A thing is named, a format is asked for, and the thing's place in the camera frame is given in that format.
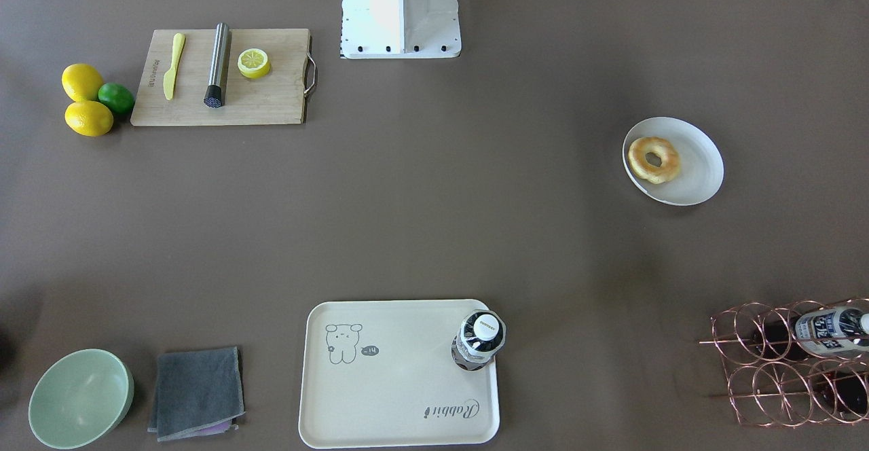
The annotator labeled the glazed yellow donut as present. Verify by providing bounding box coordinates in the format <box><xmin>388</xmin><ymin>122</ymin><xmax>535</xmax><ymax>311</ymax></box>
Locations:
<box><xmin>627</xmin><ymin>137</ymin><xmax>682</xmax><ymax>184</ymax></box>

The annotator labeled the white round plate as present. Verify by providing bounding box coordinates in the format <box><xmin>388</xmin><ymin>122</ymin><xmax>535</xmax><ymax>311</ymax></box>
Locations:
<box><xmin>622</xmin><ymin>117</ymin><xmax>725</xmax><ymax>206</ymax></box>

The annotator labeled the dark tea bottle on tray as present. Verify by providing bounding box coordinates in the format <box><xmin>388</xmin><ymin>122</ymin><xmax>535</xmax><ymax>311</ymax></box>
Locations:
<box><xmin>451</xmin><ymin>310</ymin><xmax>506</xmax><ymax>371</ymax></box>

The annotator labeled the cream rabbit tray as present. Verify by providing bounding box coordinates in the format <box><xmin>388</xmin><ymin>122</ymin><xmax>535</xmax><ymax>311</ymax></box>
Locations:
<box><xmin>298</xmin><ymin>299</ymin><xmax>500</xmax><ymax>449</ymax></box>

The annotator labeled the bamboo cutting board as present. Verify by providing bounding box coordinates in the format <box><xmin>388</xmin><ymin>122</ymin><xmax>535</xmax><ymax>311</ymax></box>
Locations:
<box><xmin>130</xmin><ymin>28</ymin><xmax>316</xmax><ymax>127</ymax></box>

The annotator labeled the half lemon slice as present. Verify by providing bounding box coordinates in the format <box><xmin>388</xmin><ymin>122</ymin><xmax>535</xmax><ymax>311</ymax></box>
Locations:
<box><xmin>237</xmin><ymin>48</ymin><xmax>271</xmax><ymax>79</ymax></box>

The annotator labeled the steel cylinder muddler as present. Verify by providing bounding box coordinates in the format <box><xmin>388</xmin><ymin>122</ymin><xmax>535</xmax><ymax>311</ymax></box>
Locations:
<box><xmin>204</xmin><ymin>22</ymin><xmax>231</xmax><ymax>109</ymax></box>

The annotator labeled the grey folded cloth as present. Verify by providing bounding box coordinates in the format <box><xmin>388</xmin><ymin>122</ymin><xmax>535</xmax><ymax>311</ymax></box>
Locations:
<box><xmin>148</xmin><ymin>346</ymin><xmax>246</xmax><ymax>442</ymax></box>

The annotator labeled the yellow plastic knife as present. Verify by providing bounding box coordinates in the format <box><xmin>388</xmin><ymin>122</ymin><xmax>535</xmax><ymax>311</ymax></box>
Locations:
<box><xmin>162</xmin><ymin>33</ymin><xmax>186</xmax><ymax>101</ymax></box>

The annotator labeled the green lime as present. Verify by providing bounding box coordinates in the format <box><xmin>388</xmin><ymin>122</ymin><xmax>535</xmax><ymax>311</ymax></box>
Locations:
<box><xmin>97</xmin><ymin>82</ymin><xmax>134</xmax><ymax>115</ymax></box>

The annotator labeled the lower yellow lemon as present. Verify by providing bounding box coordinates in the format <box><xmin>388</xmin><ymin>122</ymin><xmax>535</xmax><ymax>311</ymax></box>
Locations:
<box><xmin>64</xmin><ymin>101</ymin><xmax>115</xmax><ymax>137</ymax></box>

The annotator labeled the yellow lemon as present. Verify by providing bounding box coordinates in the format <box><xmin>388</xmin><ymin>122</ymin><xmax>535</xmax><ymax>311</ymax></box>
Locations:
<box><xmin>64</xmin><ymin>101</ymin><xmax>115</xmax><ymax>137</ymax></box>
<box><xmin>61</xmin><ymin>63</ymin><xmax>105</xmax><ymax>102</ymax></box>

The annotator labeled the upper yellow lemon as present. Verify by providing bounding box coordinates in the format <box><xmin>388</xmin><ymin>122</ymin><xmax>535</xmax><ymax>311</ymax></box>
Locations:
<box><xmin>61</xmin><ymin>63</ymin><xmax>105</xmax><ymax>102</ymax></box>

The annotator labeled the mint green bowl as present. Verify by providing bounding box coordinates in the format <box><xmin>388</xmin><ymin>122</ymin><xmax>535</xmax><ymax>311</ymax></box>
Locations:
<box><xmin>28</xmin><ymin>348</ymin><xmax>134</xmax><ymax>449</ymax></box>

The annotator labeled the bottle lying in rack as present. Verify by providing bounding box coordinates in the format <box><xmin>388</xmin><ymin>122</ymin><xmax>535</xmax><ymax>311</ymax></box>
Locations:
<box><xmin>754</xmin><ymin>306</ymin><xmax>869</xmax><ymax>362</ymax></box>

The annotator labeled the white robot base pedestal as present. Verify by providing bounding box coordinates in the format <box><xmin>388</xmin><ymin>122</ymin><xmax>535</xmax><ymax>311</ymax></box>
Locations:
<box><xmin>339</xmin><ymin>0</ymin><xmax>462</xmax><ymax>59</ymax></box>

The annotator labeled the copper wire bottle rack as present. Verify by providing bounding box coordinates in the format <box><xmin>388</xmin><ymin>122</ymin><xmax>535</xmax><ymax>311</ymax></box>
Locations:
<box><xmin>705</xmin><ymin>298</ymin><xmax>867</xmax><ymax>427</ymax></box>

